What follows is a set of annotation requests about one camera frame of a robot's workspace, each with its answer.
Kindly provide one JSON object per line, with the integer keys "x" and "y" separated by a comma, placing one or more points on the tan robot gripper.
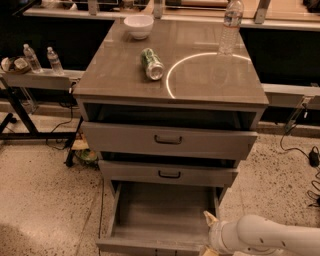
{"x": 217, "y": 234}

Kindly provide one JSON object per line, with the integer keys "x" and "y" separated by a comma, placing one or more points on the grey bottom drawer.
{"x": 159, "y": 219}

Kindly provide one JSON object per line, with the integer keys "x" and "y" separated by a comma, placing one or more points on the grey drawer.
{"x": 168, "y": 174}
{"x": 169, "y": 141}
{"x": 159, "y": 219}

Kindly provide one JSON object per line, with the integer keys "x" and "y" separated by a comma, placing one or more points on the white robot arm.
{"x": 256, "y": 235}

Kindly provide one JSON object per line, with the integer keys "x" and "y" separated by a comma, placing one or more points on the grey middle drawer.
{"x": 168, "y": 174}

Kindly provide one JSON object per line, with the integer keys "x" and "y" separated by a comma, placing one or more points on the grey drawer cabinet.
{"x": 198, "y": 90}

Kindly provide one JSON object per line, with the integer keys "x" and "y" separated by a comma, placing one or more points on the grey top drawer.
{"x": 169, "y": 141}

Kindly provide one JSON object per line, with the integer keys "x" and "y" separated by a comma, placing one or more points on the black power adapter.
{"x": 314, "y": 160}

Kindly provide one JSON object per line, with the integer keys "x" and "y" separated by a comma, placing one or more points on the green object on floor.
{"x": 87, "y": 156}

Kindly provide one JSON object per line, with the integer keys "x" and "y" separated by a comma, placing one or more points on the green soda can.
{"x": 151, "y": 63}

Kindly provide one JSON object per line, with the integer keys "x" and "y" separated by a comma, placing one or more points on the clear plastic water bottle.
{"x": 231, "y": 26}

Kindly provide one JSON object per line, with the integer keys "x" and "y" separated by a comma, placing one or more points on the white bowl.
{"x": 139, "y": 26}

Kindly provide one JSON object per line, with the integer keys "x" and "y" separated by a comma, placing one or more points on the small water bottle right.
{"x": 54, "y": 61}

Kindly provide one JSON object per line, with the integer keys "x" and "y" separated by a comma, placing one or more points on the small water bottle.
{"x": 32, "y": 59}
{"x": 54, "y": 61}

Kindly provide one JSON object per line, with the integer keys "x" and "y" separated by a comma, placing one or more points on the grey side shelf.
{"x": 47, "y": 79}

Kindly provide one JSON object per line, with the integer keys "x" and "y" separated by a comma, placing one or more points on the small water bottle left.
{"x": 32, "y": 59}

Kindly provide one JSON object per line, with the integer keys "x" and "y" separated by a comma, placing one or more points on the bowl with items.
{"x": 15, "y": 65}

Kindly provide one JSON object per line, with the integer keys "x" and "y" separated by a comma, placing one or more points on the grey rail bracket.
{"x": 302, "y": 106}

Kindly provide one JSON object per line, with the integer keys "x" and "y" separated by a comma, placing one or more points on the black metal table frame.
{"x": 33, "y": 133}

